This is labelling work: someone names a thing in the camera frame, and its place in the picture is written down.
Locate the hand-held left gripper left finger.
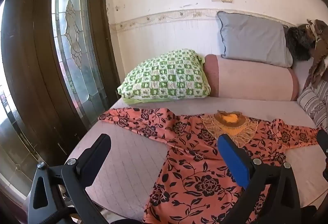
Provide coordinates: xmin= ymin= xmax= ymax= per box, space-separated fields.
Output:
xmin=28 ymin=133 xmax=112 ymax=224

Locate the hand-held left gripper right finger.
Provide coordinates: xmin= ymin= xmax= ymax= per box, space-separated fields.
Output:
xmin=217 ymin=133 xmax=302 ymax=224

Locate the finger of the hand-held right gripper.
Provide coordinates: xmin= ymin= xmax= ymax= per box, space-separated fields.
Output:
xmin=316 ymin=129 xmax=328 ymax=158

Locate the orange black floral blouse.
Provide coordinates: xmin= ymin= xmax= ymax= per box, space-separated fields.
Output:
xmin=98 ymin=107 xmax=321 ymax=224

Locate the striped floral pillow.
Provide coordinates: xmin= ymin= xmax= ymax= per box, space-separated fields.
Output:
xmin=297 ymin=81 xmax=328 ymax=133

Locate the pink bolster cushion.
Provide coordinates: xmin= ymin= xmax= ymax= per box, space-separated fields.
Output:
xmin=204 ymin=54 xmax=299 ymax=101

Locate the brown patterned cloth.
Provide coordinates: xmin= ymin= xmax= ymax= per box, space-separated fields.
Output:
xmin=304 ymin=18 xmax=328 ymax=86

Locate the dark fuzzy cloth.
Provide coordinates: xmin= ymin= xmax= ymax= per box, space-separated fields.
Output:
xmin=283 ymin=24 xmax=317 ymax=62

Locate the wooden door with stained glass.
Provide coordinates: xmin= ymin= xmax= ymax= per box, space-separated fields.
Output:
xmin=0 ymin=0 xmax=122 ymax=189

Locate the green white checkered pillow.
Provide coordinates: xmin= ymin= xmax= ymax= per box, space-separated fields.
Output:
xmin=117 ymin=49 xmax=211 ymax=105

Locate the grey blue pillow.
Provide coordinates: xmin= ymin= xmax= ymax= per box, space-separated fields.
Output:
xmin=216 ymin=11 xmax=293 ymax=68

